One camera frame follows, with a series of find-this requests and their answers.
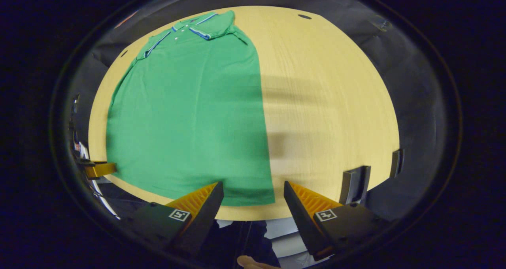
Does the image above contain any green T-shirt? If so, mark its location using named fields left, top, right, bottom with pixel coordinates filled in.
left=106, top=10, right=276, bottom=207

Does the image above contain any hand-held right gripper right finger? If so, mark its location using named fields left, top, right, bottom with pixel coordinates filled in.
left=283, top=181, right=392, bottom=261

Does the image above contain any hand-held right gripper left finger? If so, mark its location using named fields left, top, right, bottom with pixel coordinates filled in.
left=130, top=181, right=225, bottom=258

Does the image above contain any dark grey bracket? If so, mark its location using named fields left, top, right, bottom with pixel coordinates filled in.
left=389, top=149, right=404, bottom=179
left=339, top=166, right=372, bottom=205

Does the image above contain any person's dark clothing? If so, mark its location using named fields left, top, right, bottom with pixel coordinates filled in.
left=206, top=221, right=281, bottom=267

